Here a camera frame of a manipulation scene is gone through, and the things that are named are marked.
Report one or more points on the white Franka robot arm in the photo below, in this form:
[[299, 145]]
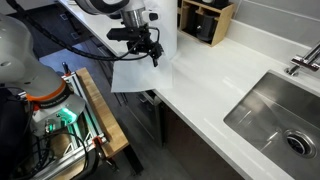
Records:
[[20, 60]]

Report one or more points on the wooden cart with clamps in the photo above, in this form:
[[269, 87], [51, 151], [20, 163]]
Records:
[[100, 110]]

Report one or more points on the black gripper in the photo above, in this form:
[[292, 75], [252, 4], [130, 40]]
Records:
[[145, 45]]

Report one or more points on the round metal sink drain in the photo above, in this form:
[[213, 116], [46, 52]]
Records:
[[300, 144]]

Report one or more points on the white paper towel roll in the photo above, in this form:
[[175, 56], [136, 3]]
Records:
[[166, 26]]

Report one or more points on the dark base cabinet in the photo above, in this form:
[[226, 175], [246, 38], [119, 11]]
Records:
[[193, 150]]

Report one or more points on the black cylindrical canister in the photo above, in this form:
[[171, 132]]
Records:
[[206, 28]]

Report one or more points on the chrome sink faucet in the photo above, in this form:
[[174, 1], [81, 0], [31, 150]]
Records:
[[301, 61]]

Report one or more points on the white paper towel sheet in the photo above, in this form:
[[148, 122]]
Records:
[[140, 76]]

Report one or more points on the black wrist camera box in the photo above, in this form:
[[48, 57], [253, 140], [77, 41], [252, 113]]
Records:
[[123, 34]]

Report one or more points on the stainless steel sink basin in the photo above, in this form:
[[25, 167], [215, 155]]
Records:
[[263, 110]]

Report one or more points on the aluminium profile frame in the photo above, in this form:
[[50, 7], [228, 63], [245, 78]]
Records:
[[78, 87]]

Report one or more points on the wooden organizer box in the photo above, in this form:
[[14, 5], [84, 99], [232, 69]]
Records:
[[221, 25]]

